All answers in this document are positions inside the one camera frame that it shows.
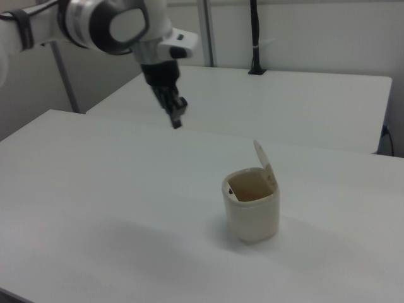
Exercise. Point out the black pole with clamp base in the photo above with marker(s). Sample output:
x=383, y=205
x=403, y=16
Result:
x=256, y=34

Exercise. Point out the cream trash bin lid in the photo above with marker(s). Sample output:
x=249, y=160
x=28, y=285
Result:
x=265, y=164

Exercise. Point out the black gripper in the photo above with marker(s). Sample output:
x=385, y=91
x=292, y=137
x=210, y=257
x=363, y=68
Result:
x=161, y=77

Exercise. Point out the grey metal partition post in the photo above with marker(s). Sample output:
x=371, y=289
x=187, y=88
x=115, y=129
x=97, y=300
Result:
x=206, y=31

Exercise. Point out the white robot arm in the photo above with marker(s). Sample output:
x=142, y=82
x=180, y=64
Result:
x=41, y=28

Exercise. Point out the white ceramic cup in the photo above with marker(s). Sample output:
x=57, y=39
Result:
x=252, y=217

